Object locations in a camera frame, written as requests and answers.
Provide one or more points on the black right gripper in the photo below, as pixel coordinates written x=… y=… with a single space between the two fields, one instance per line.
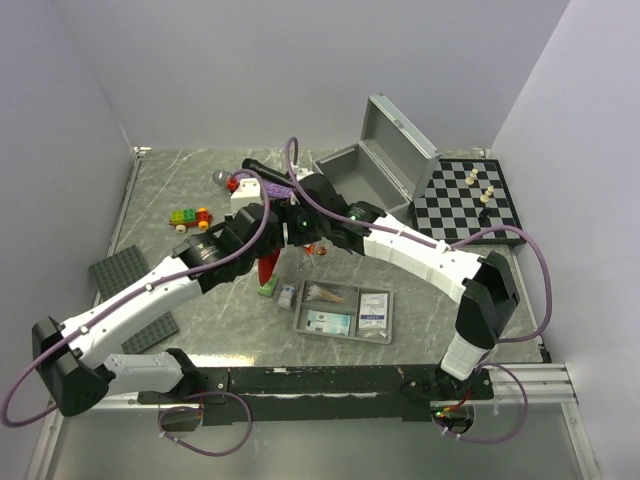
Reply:
x=288 y=210

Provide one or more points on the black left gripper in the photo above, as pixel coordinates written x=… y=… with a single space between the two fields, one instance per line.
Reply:
x=266 y=249

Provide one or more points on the orange handled scissors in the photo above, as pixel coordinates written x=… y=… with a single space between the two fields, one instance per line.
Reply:
x=310 y=249

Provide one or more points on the red first aid pouch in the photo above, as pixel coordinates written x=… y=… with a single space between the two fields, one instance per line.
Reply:
x=266 y=266

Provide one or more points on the cotton swabs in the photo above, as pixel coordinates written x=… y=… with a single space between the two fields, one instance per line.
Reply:
x=316 y=292

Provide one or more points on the green medicine box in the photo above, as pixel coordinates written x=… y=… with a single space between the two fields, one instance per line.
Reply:
x=268 y=289

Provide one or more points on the light blue gauze packet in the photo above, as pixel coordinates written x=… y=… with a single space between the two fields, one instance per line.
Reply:
x=328 y=323

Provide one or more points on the white blue instruction packet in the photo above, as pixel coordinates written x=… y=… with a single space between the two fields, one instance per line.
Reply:
x=373 y=317

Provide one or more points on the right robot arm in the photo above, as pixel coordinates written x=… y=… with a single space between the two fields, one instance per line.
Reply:
x=483 y=287

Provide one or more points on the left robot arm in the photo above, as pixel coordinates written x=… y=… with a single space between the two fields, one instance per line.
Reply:
x=76 y=358

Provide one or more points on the purple glitter microphone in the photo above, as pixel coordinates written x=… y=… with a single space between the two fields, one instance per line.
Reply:
x=224 y=179

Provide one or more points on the toy brick car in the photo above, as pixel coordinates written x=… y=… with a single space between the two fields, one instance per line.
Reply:
x=182 y=220

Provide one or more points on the black microphone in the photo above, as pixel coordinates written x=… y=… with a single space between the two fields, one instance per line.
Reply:
x=266 y=172

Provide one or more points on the grey plastic divided tray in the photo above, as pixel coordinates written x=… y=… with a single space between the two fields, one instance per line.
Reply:
x=351 y=293

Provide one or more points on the grey metal storage box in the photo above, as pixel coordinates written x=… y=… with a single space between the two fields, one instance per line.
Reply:
x=391 y=164

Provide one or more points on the grey brick baseplate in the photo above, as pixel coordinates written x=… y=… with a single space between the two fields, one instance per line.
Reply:
x=119 y=271

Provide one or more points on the chess board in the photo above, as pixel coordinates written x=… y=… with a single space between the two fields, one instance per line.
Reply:
x=448 y=209

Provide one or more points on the cream chess piece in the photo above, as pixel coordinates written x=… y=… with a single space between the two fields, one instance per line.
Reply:
x=472 y=177

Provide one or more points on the black chess piece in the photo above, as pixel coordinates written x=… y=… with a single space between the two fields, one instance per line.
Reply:
x=483 y=214

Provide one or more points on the cream chess pawn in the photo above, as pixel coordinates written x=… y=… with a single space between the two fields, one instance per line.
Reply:
x=486 y=196

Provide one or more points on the black mounting base rail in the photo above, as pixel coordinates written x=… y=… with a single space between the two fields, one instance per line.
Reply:
x=405 y=391

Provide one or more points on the aluminium frame rail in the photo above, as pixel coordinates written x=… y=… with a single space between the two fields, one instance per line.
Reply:
x=542 y=383

